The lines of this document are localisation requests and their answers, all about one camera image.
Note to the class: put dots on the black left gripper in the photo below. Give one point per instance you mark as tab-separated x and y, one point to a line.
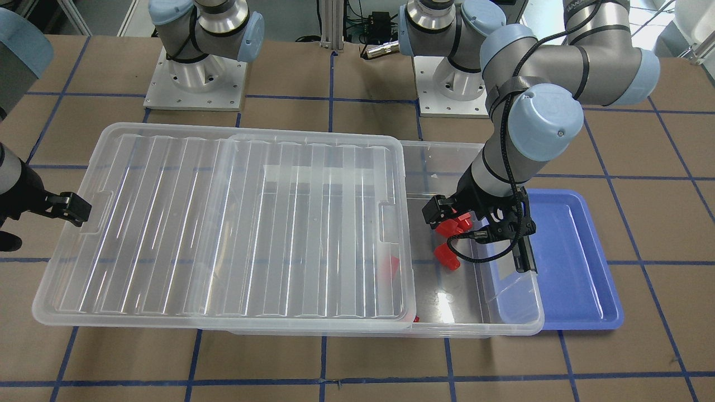
473	197

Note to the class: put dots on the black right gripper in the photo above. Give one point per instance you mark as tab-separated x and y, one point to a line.
23	194

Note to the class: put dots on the clear plastic box lid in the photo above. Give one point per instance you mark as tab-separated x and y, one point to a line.
235	229

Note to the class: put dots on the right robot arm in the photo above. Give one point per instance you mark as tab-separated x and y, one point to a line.
204	43

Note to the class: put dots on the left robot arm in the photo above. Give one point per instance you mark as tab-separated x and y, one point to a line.
535	90

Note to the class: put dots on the red block corner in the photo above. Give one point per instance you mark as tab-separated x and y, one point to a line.
449	228

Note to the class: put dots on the clear plastic storage box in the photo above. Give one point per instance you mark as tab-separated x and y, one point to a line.
450	304

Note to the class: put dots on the blue plastic tray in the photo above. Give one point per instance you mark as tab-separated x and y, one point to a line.
570	287

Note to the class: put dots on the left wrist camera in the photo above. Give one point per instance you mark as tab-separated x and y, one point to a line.
515	223

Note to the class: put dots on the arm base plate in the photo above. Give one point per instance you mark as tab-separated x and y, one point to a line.
445	91
213	84

